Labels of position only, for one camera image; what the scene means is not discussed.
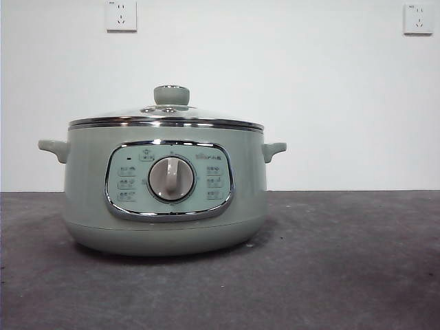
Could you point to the glass lid with green knob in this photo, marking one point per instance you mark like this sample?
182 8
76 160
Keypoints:
171 95

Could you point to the pale green electric cooking pot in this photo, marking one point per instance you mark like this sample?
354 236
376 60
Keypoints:
86 192

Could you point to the white wall power outlet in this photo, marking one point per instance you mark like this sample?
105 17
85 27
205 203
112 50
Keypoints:
418 20
121 16

